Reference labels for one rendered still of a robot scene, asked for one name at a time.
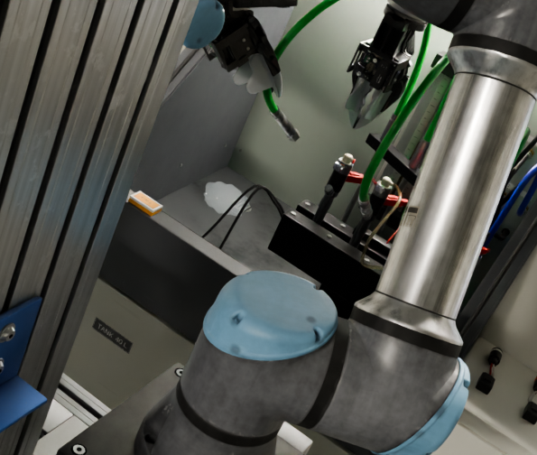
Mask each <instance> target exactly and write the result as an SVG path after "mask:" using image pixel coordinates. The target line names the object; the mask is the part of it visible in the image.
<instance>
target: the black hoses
mask: <svg viewBox="0 0 537 455"><path fill-rule="evenodd" d="M536 143H537V135H536V136H535V137H534V138H533V140H532V141H531V142H530V143H529V144H528V145H527V147H526V148H525V149H524V150H523V151H522V152H521V153H520V155H519V157H518V158H517V160H516V162H515V164H514V166H513V168H512V170H511V172H510V173H509V176H508V178H507V181H506V184H505V187H504V190H503V193H502V195H501V198H500V200H499V203H498V205H497V208H496V211H495V215H494V217H493V220H492V222H491V225H490V228H491V227H492V226H493V225H494V223H495V221H496V219H497V218H498V215H499V213H500V210H501V207H502V206H503V205H504V204H505V203H506V202H507V201H508V200H509V199H510V197H511V196H512V194H513V193H514V191H515V189H516V188H517V186H518V185H519V183H520V182H519V183H518V184H517V185H516V186H515V187H514V188H513V189H512V190H511V191H510V192H509V193H508V194H507V195H506V196H505V197H504V194H505V189H506V187H507V185H508V183H509V181H510V180H511V179H512V178H513V177H514V175H515V174H516V172H517V171H518V170H519V169H520V167H521V166H522V165H523V163H524V162H525V161H526V160H527V158H528V157H529V156H528V154H527V153H528V152H530V150H531V149H532V148H533V147H534V146H535V145H536ZM490 228H489V229H488V232H489V230H490ZM509 234H510V230H509V229H508V228H503V230H502V236H500V235H498V234H497V233H495V235H494V237H495V238H497V239H498V240H501V241H504V240H505V239H506V236H508V235H509Z"/></svg>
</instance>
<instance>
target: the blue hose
mask: <svg viewBox="0 0 537 455"><path fill-rule="evenodd" d="M536 172H537V163H536V164H535V165H534V166H533V167H532V168H531V169H530V170H529V171H528V172H527V174H526V175H525V176H524V177H523V179H522V180H521V182H520V183H519V185H518V186H517V188H516V189H515V191H514V193H513V194H512V196H511V197H510V199H509V200H508V201H507V203H506V204H505V206H504V208H503V209H502V211H501V213H500V214H499V216H498V218H497V219H496V221H495V223H494V225H493V226H492V227H491V228H490V230H489V232H490V236H489V238H488V239H487V241H486V242H485V243H484V244H483V246H484V247H485V248H487V246H488V244H489V243H490V241H491V240H492V238H493V236H494V235H495V233H496V231H497V230H498V229H499V227H500V226H501V224H502V222H503V221H504V219H505V217H506V215H507V214H508V212H509V211H510V209H511V207H512V206H513V205H514V203H515V202H516V200H517V198H518V197H519V195H520V194H521V192H522V191H523V189H524V188H525V186H526V185H527V183H528V182H529V181H530V179H531V178H532V177H533V176H534V174H535V173H536ZM536 189H537V173H536V176H535V178H534V180H533V182H532V185H531V187H530V189H529V190H528V191H527V193H526V195H525V197H524V198H523V201H522V203H521V205H520V207H519V208H518V210H517V212H516V214H517V216H519V217H521V216H522V215H523V213H524V211H525V209H526V207H527V205H528V204H529V202H530V200H531V198H532V196H533V194H534V192H535V191H536Z"/></svg>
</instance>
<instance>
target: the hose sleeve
mask: <svg viewBox="0 0 537 455"><path fill-rule="evenodd" d="M276 106H277V105H276ZM277 107H278V106H277ZM269 112H270V113H271V115H272V117H273V118H274V119H275V120H276V122H277V123H278V124H279V126H280V127H281V128H282V130H283V131H284V133H286V134H287V135H288V136H293V135H294V134H295V133H296V130H295V128H294V127H293V125H292V123H291V122H290V121H289V120H288V118H287V117H286V116H285V114H284V113H283V112H282V110H281V109H280V108H279V107H278V109H277V111H276V112H274V113H272V112H271V111H270V110H269Z"/></svg>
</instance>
